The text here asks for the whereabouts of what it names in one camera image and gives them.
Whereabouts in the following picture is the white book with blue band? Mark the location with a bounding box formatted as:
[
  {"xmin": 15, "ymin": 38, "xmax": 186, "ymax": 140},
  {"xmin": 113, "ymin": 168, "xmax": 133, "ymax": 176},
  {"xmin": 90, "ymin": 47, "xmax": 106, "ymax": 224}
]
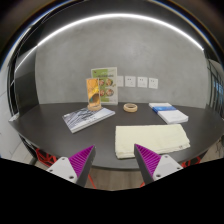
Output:
[{"xmin": 148, "ymin": 101, "xmax": 190, "ymax": 125}]

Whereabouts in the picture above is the green photo sign stand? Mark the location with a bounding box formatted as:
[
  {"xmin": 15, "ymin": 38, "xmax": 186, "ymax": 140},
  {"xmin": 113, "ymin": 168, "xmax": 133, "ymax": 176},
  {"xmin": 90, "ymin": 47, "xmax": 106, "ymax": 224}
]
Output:
[{"xmin": 90, "ymin": 66, "xmax": 119, "ymax": 106}]

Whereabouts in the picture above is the curved white light strip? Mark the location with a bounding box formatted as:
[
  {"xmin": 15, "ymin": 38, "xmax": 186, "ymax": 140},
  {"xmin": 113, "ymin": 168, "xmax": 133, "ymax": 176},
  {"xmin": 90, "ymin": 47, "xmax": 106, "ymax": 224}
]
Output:
[{"xmin": 14, "ymin": 12, "xmax": 205, "ymax": 72}]

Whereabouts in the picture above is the beige tape roll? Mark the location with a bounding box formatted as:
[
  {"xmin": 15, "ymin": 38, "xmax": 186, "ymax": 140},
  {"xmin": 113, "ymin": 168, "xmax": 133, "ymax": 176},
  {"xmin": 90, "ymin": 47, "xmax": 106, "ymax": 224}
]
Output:
[{"xmin": 123, "ymin": 102, "xmax": 139, "ymax": 113}]

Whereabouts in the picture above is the orange sign on wooden base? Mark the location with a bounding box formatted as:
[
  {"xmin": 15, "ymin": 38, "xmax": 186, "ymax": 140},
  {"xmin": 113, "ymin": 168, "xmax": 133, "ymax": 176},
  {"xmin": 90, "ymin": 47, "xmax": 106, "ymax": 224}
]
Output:
[{"xmin": 85, "ymin": 77, "xmax": 102, "ymax": 112}]

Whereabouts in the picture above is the grey patterned magazine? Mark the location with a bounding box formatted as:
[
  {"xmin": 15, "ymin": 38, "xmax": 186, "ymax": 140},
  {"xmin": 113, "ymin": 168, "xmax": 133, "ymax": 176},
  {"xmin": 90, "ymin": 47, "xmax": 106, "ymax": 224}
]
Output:
[{"xmin": 61, "ymin": 106, "xmax": 116, "ymax": 134}]

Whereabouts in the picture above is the red metal chair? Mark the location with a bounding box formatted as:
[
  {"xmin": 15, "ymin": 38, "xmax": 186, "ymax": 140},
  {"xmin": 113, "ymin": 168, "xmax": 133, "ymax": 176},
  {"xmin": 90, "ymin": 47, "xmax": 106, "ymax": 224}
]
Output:
[
  {"xmin": 34, "ymin": 147, "xmax": 56, "ymax": 168},
  {"xmin": 181, "ymin": 155, "xmax": 203, "ymax": 168}
]

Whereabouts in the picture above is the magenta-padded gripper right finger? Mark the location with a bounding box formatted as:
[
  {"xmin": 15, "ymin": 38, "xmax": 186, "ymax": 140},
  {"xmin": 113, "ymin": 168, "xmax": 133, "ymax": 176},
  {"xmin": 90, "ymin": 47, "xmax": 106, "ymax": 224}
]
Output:
[{"xmin": 133, "ymin": 143, "xmax": 184, "ymax": 185}]

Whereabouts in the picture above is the cream towel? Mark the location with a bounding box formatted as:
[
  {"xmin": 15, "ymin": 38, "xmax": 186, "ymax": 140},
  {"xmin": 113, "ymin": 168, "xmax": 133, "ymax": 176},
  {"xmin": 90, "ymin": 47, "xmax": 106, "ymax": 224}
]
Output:
[{"xmin": 114, "ymin": 123, "xmax": 191, "ymax": 160}]

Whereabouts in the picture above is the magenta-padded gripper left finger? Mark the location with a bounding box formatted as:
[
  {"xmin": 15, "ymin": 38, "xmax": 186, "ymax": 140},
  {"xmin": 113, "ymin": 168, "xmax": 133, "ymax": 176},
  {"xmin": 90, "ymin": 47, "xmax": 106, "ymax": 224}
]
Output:
[{"xmin": 46, "ymin": 144, "xmax": 97, "ymax": 188}]

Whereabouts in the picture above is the black-framed glass door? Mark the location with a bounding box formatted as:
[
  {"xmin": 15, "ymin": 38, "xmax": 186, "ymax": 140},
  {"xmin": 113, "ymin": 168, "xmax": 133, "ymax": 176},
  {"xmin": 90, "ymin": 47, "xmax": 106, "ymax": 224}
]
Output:
[{"xmin": 205, "ymin": 59, "xmax": 224, "ymax": 119}]

